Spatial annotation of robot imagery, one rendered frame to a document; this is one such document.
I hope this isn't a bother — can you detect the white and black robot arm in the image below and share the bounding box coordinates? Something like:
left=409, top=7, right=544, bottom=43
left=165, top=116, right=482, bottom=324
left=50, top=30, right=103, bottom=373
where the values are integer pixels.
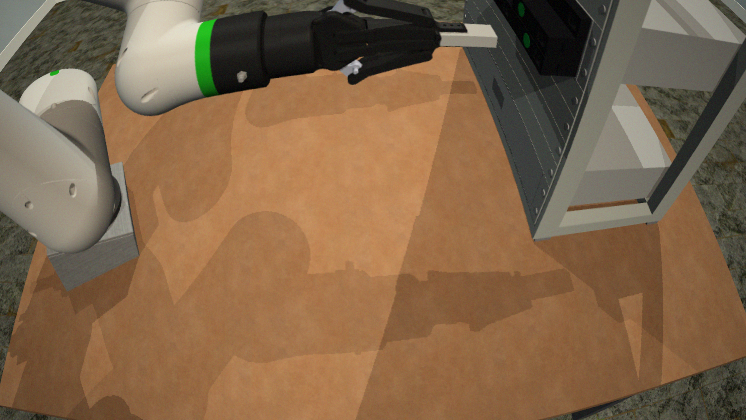
left=0, top=0, right=271, bottom=254

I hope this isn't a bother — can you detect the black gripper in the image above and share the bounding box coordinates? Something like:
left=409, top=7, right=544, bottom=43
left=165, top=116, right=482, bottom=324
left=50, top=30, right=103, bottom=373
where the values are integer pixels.
left=264, top=0, right=498, bottom=85

